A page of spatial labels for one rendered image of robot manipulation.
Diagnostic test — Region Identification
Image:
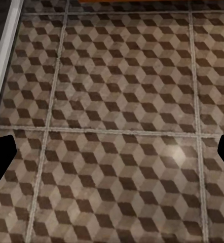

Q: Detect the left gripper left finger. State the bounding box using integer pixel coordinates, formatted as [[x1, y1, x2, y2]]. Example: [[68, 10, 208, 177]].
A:
[[0, 135, 17, 180]]

